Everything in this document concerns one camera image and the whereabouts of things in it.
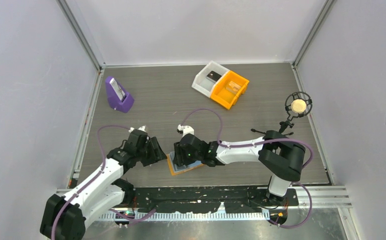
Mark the orange card holder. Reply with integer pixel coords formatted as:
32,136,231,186
167,152,204,176

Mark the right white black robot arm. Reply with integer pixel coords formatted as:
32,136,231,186
173,130,306,205

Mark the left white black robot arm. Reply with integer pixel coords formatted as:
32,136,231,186
39,126,167,240

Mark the white card in purple stand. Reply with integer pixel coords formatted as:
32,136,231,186
109,78,125,102

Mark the clear card in orange bin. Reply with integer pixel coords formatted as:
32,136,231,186
226,81,242,95

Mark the black card in white bin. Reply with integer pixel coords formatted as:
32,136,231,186
206,71,222,82

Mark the purple stand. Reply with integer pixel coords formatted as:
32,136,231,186
105,76,134,113

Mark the white plastic bin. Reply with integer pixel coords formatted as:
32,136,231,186
191,61,229,98

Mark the orange plastic bin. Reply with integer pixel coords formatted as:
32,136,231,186
210,70,250,110

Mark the black microphone tripod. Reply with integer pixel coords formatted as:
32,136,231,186
250,117,294,136

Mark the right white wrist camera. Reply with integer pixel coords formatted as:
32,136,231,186
177,124,194,136

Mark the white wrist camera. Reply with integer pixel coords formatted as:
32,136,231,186
177,124,194,136
128,125,148,133

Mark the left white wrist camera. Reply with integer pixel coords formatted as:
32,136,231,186
128,125,148,133

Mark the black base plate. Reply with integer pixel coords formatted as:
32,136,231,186
117,185,299,214

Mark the microphone with shock mount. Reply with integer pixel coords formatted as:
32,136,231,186
285,91,313,119

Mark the aluminium frame rail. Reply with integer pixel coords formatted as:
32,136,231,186
50,188,352,222

